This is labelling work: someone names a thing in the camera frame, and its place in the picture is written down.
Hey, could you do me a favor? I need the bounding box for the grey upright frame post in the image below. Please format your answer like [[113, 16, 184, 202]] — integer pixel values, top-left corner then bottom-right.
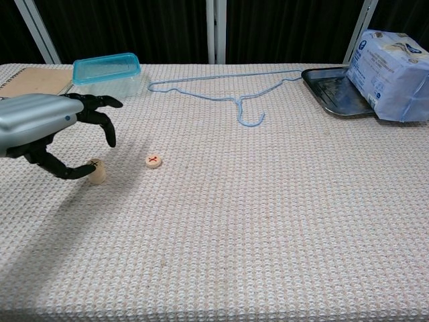
[[205, 0, 227, 64]]

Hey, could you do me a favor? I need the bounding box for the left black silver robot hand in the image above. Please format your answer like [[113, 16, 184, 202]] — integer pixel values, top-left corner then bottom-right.
[[0, 93, 124, 180]]

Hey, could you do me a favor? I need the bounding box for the black pleated curtain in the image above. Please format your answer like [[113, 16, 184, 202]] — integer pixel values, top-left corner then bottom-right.
[[0, 0, 429, 65]]

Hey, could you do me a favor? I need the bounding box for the grey slanted frame post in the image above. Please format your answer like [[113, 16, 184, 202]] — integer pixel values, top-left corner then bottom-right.
[[342, 0, 379, 64], [13, 0, 63, 64]]

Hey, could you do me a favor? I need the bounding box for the clear container teal lid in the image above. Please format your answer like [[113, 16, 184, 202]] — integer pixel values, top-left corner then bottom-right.
[[72, 52, 141, 100]]

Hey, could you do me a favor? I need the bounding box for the brown spiral notebook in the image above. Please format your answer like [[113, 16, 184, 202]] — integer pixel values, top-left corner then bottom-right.
[[0, 66, 74, 101]]

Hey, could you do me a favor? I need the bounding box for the beige cloth-covered table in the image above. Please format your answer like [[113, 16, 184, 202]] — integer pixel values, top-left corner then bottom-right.
[[0, 62, 429, 322]]

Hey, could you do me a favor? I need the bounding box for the light blue wire hanger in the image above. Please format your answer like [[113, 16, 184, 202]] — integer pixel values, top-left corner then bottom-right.
[[147, 68, 304, 127]]

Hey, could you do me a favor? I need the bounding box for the dark metal tray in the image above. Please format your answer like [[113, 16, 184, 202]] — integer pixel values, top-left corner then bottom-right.
[[300, 66, 378, 119]]

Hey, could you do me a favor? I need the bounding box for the red cross-mark wooden chess piece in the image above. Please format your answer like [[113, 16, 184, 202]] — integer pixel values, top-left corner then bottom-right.
[[145, 154, 163, 170]]

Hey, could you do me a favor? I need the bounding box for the blue tissue pack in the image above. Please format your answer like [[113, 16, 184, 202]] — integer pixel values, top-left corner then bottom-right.
[[345, 29, 429, 123]]

